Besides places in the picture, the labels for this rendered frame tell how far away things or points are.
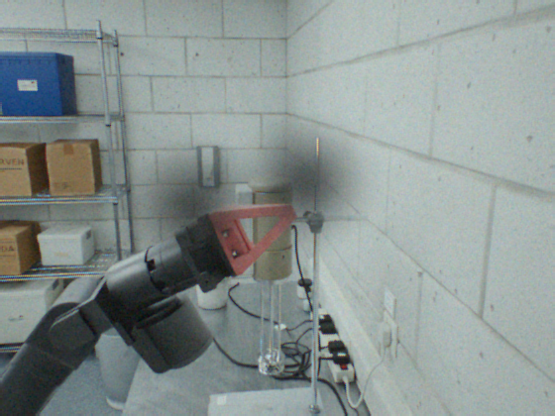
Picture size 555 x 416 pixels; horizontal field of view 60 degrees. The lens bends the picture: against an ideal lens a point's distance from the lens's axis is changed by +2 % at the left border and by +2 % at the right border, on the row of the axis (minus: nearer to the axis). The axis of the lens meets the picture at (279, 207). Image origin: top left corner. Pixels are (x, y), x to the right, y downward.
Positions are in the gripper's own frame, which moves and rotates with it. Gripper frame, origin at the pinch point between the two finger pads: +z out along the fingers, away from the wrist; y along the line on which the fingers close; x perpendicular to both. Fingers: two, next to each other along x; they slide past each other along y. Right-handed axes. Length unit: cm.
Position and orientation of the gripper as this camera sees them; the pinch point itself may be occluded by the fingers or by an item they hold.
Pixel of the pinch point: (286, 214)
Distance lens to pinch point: 45.6
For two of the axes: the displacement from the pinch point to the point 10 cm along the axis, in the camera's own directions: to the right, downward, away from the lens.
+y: -2.1, 1.6, -9.6
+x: -4.3, -9.0, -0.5
